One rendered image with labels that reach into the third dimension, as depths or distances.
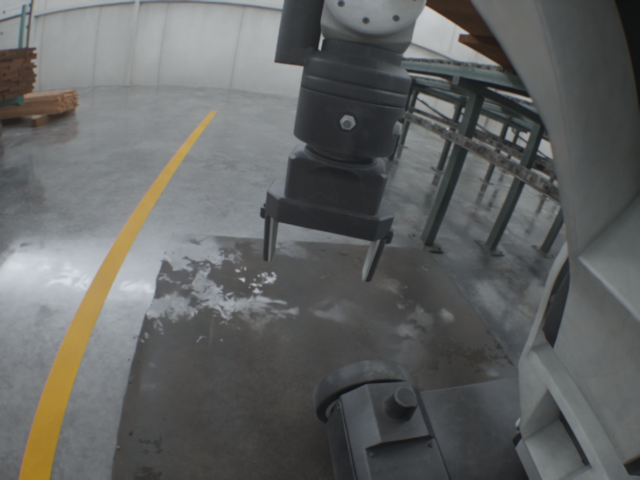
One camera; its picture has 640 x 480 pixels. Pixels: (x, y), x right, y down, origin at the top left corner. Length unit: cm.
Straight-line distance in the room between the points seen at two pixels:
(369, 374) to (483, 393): 26
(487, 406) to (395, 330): 41
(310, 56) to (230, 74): 754
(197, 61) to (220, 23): 106
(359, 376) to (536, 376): 33
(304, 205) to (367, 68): 13
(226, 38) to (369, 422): 767
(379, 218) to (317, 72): 13
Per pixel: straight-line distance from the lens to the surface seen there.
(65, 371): 84
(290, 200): 27
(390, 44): 23
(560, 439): 47
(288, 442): 67
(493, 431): 64
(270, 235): 31
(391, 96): 23
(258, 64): 771
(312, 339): 84
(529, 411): 35
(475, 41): 97
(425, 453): 52
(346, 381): 55
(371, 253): 31
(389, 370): 57
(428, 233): 147
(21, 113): 425
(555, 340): 23
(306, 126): 24
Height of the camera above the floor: 63
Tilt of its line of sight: 30 degrees down
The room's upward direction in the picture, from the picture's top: 13 degrees clockwise
